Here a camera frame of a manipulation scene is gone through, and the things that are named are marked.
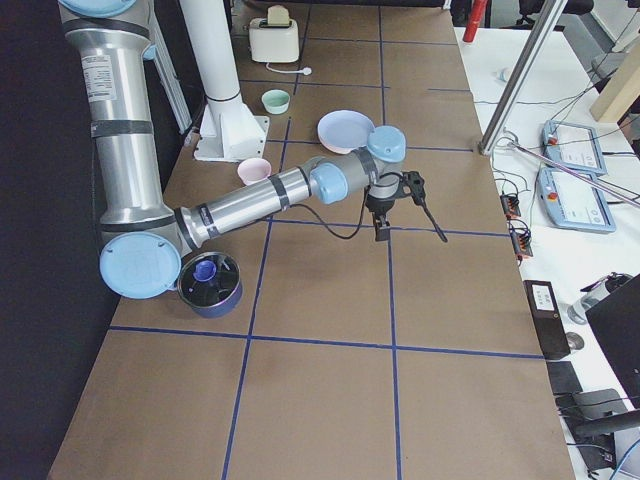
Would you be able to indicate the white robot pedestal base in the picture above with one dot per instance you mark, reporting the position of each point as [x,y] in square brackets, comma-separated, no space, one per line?
[229,131]

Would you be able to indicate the dark blue cooking pot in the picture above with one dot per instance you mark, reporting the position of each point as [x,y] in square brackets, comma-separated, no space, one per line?
[210,284]

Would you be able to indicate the blue plate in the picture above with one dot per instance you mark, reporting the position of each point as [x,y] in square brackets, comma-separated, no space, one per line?
[345,124]

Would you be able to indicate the pink plate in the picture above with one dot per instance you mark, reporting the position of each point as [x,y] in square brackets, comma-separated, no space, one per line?
[342,146]

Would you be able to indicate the green bowl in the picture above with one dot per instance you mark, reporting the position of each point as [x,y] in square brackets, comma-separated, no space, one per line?
[276,101]

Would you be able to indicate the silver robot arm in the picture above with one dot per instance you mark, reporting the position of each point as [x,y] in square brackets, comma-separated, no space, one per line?
[145,241]

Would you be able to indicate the bread slice in toaster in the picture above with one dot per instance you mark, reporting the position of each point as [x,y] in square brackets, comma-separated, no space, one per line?
[278,17]

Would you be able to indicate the aluminium frame post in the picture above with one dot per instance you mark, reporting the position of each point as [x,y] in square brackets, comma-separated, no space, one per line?
[549,15]

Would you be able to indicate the lower teach pendant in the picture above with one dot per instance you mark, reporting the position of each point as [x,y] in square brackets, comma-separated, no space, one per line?
[571,203]

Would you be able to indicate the teach pendant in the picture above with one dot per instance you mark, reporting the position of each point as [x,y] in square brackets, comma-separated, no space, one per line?
[573,145]
[571,203]

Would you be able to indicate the cream white toaster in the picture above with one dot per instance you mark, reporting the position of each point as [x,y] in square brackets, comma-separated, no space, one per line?
[273,44]

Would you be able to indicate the black rectangular box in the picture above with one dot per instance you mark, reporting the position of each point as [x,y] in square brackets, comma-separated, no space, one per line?
[546,318]

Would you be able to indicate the red cylinder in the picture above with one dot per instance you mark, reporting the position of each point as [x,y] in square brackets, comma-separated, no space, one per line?
[476,15]

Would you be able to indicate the upper teach pendant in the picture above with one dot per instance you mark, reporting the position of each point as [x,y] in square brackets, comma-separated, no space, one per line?
[573,145]

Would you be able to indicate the pink bowl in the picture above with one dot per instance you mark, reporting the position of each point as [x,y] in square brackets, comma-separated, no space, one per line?
[253,170]

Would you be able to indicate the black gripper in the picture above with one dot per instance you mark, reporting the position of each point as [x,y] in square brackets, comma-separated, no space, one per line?
[378,206]

